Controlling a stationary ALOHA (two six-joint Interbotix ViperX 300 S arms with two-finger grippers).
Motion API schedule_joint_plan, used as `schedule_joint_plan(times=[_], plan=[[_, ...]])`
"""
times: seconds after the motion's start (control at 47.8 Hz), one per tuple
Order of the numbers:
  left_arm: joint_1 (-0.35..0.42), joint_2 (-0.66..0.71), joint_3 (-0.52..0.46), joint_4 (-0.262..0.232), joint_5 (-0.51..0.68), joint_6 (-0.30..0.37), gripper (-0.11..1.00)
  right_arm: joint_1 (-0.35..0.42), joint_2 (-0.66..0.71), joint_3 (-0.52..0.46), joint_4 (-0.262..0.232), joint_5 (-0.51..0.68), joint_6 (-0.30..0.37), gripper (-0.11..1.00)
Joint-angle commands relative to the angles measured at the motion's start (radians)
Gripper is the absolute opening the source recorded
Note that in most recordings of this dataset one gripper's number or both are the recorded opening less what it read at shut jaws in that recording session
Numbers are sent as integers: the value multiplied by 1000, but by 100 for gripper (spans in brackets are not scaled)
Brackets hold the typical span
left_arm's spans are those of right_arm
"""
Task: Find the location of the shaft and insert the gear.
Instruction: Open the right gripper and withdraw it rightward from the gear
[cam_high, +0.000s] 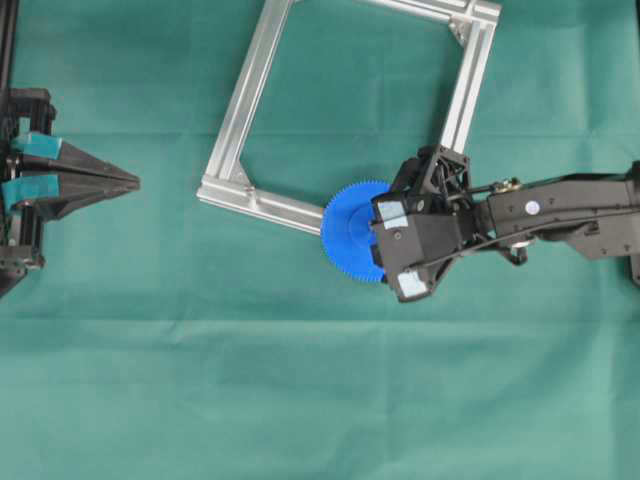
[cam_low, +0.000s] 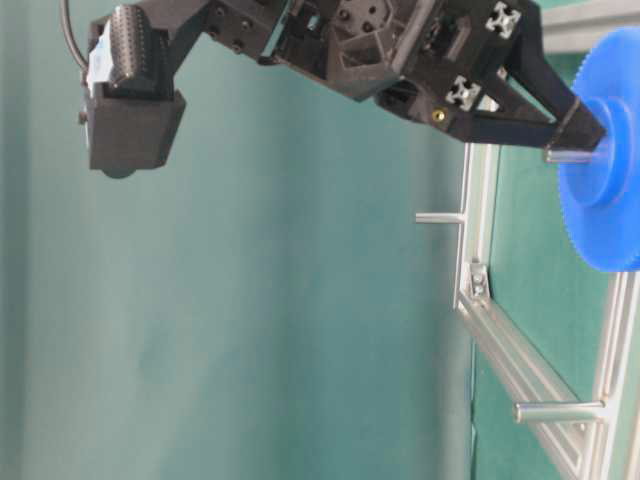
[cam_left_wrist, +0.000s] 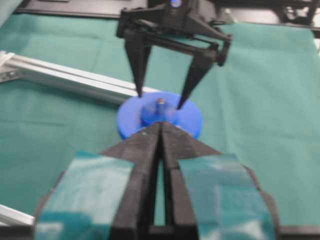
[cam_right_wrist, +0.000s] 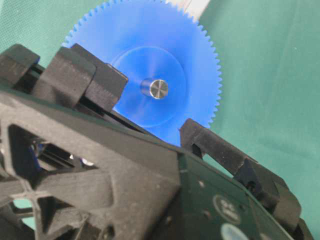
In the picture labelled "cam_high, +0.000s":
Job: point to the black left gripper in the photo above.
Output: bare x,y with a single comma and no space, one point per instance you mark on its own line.
29,198

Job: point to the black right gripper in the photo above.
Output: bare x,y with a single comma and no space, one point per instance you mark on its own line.
422,220

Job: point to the blue plastic gear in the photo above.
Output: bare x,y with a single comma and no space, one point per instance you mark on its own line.
346,234

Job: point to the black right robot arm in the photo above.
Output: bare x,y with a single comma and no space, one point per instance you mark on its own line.
596,214

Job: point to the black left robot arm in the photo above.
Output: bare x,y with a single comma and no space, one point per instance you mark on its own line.
9,10

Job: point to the green table cloth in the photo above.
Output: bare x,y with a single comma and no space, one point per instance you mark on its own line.
170,339

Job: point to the aluminium extrusion frame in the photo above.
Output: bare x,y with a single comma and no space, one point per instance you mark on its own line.
225,183

